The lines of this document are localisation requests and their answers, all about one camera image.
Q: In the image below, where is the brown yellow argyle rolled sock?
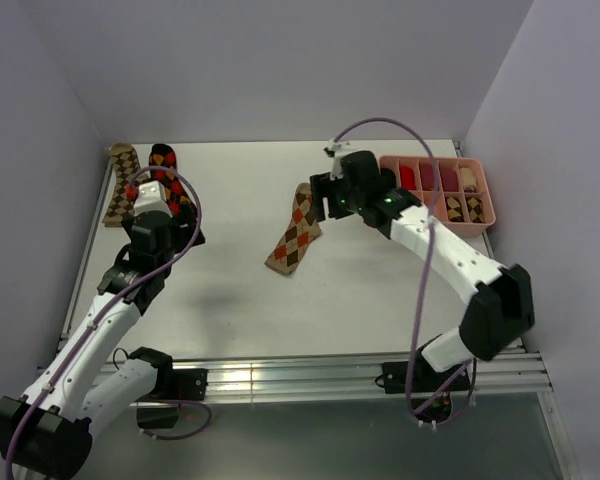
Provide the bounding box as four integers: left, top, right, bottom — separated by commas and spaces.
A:
445, 197, 464, 223

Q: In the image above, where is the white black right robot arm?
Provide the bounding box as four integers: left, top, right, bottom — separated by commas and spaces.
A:
310, 148, 535, 390

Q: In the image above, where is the dark pink rolled sock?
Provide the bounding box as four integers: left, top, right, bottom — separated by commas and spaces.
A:
419, 163, 435, 191

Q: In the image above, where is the pink divided organizer tray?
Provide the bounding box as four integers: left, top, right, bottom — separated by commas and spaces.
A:
378, 155, 496, 238

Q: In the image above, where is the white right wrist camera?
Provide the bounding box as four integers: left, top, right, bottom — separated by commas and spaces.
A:
324, 139, 356, 180

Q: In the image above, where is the black box under rail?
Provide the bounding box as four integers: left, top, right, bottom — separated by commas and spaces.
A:
136, 405, 180, 430

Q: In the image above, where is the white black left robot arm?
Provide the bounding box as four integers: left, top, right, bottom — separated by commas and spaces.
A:
0, 201, 205, 479

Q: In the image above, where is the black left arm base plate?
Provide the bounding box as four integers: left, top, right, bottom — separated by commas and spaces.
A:
139, 368, 208, 401

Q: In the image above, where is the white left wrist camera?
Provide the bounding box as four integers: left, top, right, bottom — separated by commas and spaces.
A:
133, 181, 171, 216

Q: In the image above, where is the aluminium front mounting rail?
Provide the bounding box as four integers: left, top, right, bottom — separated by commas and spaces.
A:
173, 348, 553, 404

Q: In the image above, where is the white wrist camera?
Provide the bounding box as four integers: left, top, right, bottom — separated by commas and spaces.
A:
133, 181, 171, 216
324, 139, 356, 180

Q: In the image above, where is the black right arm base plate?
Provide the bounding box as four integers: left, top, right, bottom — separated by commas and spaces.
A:
374, 358, 470, 394

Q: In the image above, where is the aluminium table edge rail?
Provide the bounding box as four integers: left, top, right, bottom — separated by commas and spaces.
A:
55, 165, 112, 353

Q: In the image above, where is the brown cream argyle rolled sock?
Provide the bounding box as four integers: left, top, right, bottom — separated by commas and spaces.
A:
466, 197, 485, 224

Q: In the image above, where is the beige orange brown argyle sock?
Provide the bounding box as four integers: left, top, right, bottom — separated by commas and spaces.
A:
265, 183, 322, 276

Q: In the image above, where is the magenta rolled sock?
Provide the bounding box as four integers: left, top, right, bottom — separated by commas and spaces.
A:
440, 167, 459, 192

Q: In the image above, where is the black red yellow argyle sock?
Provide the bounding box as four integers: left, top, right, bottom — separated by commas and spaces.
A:
148, 143, 195, 216

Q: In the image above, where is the red rolled sock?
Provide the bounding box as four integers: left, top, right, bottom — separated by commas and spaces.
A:
399, 165, 417, 190

